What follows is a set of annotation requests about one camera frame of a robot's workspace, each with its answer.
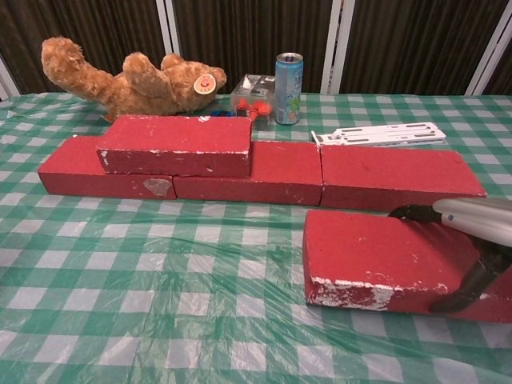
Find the brown plush teddy bear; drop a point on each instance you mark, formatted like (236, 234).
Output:
(136, 92)

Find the white plastic folding stand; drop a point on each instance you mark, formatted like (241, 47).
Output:
(384, 134)

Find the dark pleated screen panel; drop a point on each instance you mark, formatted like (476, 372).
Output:
(248, 28)
(416, 40)
(88, 24)

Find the blue drink can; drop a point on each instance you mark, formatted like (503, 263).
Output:
(288, 92)

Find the clear box orange pieces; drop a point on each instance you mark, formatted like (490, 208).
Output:
(252, 98)

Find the white frame post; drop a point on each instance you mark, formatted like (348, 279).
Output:
(168, 24)
(494, 44)
(7, 78)
(336, 40)

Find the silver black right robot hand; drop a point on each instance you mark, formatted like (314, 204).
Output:
(480, 220)

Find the red brick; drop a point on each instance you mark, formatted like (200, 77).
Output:
(68, 168)
(284, 168)
(176, 136)
(372, 248)
(400, 172)

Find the green checkered tablecloth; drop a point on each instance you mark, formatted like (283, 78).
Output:
(160, 320)

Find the blue snack packet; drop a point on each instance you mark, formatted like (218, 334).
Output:
(222, 113)

